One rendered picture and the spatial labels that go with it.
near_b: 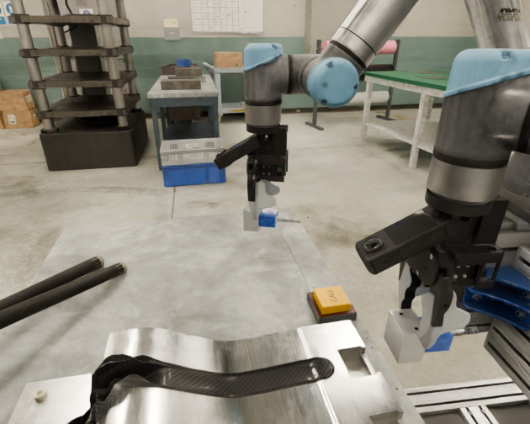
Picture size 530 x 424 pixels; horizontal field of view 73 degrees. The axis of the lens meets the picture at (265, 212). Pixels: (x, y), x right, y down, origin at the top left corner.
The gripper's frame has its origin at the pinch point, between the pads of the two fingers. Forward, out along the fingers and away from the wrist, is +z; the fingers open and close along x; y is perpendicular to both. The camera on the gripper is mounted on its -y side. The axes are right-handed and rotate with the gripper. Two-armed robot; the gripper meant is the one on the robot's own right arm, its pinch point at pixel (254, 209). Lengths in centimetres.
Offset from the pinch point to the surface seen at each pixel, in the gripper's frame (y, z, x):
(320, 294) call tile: 16.5, 11.1, -14.6
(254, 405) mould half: 8.9, 6.5, -44.6
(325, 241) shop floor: 19, 95, 151
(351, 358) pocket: 21.8, 8.3, -33.0
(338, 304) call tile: 20.2, 11.1, -17.1
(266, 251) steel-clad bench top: 1.7, 14.8, 5.5
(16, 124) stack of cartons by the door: -467, 88, 417
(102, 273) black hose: -31.4, 10.7, -16.4
